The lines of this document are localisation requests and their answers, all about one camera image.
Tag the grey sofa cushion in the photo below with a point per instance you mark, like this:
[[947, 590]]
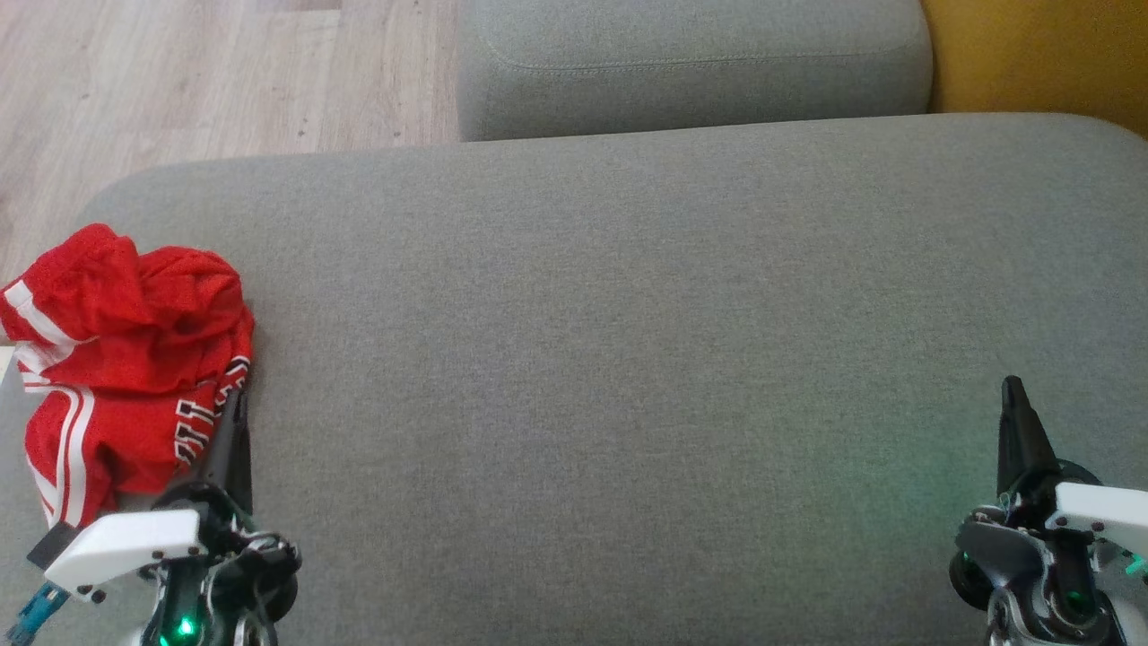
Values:
[[691, 63]]

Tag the grey sofa seat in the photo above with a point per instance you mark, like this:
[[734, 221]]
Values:
[[628, 377]]

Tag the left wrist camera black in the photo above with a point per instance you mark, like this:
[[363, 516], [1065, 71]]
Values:
[[52, 545]]

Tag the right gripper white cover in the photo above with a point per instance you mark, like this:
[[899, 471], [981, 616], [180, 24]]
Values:
[[1099, 511]]

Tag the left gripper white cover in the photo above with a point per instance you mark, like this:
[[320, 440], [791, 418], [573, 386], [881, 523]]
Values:
[[126, 543]]

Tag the yellow cushion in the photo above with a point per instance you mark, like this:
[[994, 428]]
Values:
[[1040, 54]]

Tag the red shorts white stripes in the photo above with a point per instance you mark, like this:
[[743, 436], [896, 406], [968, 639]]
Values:
[[117, 305]]

